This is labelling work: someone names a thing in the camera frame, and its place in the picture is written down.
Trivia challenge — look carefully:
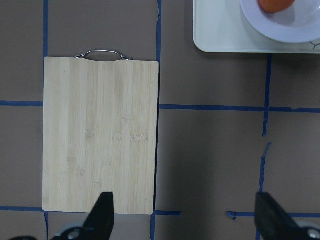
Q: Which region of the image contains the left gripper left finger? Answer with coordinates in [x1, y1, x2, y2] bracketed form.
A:
[83, 192, 115, 240]

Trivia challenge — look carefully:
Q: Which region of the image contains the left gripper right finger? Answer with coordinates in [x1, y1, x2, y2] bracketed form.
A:
[254, 192, 299, 240]

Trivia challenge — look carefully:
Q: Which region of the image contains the white round plate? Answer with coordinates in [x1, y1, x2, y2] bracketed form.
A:
[240, 0, 320, 44]

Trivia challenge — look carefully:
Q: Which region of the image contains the orange mandarin fruit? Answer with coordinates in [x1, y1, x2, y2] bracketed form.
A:
[258, 0, 295, 14]

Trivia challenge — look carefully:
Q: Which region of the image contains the cream bear-print tray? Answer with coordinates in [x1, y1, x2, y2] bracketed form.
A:
[193, 0, 320, 54]

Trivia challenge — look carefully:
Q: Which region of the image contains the bamboo cutting board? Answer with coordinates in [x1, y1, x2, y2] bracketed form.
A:
[42, 56, 159, 215]

